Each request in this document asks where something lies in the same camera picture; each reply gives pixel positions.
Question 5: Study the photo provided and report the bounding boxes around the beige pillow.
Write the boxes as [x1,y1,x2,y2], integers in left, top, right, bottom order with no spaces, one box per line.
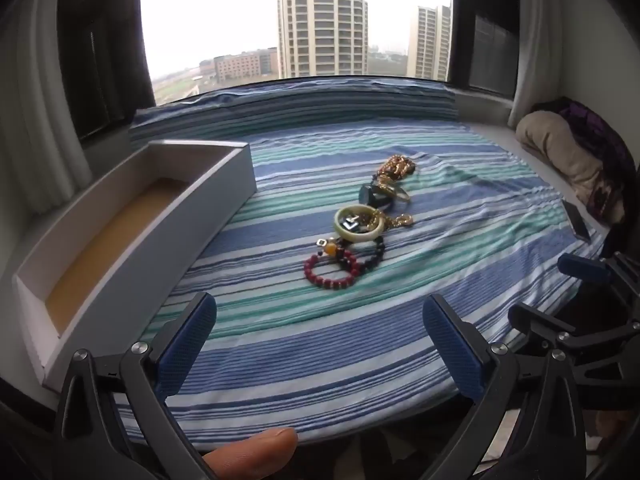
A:
[515,110,617,207]

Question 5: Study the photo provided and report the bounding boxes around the low brown building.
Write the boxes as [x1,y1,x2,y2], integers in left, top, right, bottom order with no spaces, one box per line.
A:
[213,47,280,84]

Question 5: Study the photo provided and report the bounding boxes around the dark window frame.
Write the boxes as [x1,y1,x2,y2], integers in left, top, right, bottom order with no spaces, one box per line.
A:
[56,0,157,142]
[446,0,522,100]

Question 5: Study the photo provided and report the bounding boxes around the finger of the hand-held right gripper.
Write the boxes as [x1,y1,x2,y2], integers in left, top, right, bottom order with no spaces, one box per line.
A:
[557,252,640,307]
[508,303,632,357]

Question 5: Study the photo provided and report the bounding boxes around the silver pendant necklace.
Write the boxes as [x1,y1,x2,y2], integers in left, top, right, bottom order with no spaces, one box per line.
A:
[340,212,372,234]

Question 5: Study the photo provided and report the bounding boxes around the white curtain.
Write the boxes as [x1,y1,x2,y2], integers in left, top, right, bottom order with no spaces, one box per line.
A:
[506,0,568,129]
[0,0,94,213]

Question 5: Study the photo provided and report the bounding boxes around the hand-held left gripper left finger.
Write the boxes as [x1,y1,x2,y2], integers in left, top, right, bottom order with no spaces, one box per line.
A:
[52,291,218,480]

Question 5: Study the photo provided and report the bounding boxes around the purple patterned cloth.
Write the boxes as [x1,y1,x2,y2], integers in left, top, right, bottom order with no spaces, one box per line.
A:
[531,98,639,227]

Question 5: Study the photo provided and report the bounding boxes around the thin gold chain bracelet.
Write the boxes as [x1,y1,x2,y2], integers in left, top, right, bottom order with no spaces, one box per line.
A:
[370,212,415,231]

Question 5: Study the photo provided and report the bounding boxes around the tall beige tower building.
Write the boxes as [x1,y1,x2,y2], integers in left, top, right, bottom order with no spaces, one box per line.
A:
[277,0,370,80]

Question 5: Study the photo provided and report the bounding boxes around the black bead bracelet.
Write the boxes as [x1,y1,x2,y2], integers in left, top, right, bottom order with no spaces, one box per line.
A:
[339,236,389,274]

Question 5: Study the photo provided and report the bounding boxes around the slim beige tower building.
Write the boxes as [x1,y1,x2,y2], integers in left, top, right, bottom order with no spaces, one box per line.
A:
[407,4,452,81]

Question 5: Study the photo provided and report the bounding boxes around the red bead bracelet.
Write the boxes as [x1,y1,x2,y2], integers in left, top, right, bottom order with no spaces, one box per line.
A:
[303,241,362,291]

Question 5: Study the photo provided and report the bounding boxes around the striped pillow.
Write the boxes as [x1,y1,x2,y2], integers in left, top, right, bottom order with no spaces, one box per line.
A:
[128,75,459,144]

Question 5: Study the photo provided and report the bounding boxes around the pale jade bangle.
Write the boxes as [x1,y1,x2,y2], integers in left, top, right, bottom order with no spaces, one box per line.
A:
[333,203,387,239]

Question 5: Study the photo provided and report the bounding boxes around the striped bed sheet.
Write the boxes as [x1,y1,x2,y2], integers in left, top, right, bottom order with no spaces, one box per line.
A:
[112,120,615,452]

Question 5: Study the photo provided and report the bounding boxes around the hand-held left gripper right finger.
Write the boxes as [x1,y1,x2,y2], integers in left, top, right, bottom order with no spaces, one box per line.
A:
[422,294,588,480]

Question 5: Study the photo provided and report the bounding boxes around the dark smartphone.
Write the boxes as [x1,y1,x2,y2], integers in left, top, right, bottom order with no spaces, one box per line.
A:
[560,198,593,244]

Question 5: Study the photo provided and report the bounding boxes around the person's left hand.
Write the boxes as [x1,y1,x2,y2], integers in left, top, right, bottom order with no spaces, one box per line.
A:
[202,427,300,480]

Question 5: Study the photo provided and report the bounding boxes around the white box with cardboard bottom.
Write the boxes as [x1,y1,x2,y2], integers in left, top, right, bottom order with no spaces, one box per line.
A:
[12,140,257,392]

